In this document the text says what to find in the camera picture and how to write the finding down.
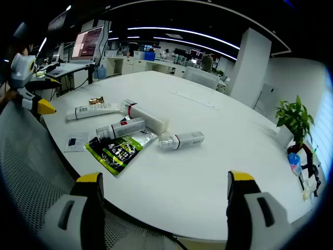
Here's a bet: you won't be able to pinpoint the grey mesh office chair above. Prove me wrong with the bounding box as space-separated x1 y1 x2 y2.
0 103 188 250

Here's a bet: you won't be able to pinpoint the computer monitor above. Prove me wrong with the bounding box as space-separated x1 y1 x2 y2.
70 25 105 65

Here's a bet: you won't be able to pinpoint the green black packet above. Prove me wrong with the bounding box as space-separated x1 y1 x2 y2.
85 135 144 176

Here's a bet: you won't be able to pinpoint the blue plastic packet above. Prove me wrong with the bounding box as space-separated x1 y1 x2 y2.
287 152 303 176

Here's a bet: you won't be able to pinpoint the person's left hand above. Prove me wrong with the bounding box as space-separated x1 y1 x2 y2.
0 89 18 105

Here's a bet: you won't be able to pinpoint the hanging black monitor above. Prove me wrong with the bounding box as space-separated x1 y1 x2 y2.
47 9 70 34

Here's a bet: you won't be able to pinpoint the large white skincare bottle red collar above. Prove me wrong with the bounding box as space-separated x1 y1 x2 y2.
121 99 170 136

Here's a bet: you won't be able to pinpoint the white standing desk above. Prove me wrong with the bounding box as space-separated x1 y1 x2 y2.
44 61 96 92

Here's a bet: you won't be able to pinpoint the silver foil packet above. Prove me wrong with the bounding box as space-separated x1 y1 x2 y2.
130 129 158 147

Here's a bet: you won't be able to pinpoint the white table cable cover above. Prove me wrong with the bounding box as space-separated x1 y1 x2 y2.
170 91 219 111

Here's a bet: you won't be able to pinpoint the black tangled straps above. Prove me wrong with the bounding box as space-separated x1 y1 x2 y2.
299 144 324 197

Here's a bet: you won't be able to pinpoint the white skincare tube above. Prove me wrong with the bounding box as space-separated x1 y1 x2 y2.
66 103 122 121

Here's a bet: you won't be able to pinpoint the small white skincare bottle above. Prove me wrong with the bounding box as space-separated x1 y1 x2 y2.
95 117 146 140
158 131 205 152

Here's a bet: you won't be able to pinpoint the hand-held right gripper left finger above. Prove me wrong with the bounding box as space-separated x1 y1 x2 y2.
39 171 106 250

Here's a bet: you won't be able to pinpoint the dark red plant pot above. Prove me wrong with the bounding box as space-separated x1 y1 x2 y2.
287 144 304 156

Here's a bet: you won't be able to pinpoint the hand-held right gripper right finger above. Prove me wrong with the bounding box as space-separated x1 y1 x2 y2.
225 170 292 250

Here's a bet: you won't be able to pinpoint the green plant white pot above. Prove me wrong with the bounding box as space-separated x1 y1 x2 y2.
275 95 316 147

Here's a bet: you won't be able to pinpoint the blue water jug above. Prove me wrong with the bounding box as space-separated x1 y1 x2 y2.
96 65 108 79

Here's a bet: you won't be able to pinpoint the gold foil sachet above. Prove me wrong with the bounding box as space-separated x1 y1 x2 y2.
88 96 105 106

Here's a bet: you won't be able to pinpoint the white office chair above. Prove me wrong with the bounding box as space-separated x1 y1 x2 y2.
181 66 221 91

